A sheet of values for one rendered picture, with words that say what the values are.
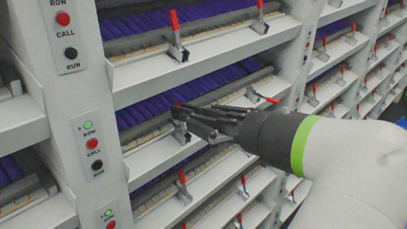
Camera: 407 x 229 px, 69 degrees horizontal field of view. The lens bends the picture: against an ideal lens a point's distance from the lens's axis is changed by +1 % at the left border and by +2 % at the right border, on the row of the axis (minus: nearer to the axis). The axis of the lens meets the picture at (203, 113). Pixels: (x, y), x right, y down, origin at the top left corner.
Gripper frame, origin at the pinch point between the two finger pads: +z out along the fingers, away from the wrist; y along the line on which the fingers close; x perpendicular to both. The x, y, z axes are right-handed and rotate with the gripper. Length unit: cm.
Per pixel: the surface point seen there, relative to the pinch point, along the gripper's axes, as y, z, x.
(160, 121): -2.4, 6.5, -2.5
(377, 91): 184, 15, -59
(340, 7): 72, -2, 11
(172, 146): -3.2, 2.7, -7.3
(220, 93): 17.4, 6.2, -2.7
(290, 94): 44.7, 1.7, -11.7
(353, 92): 115, 7, -36
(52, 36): -22.3, -4.5, 19.9
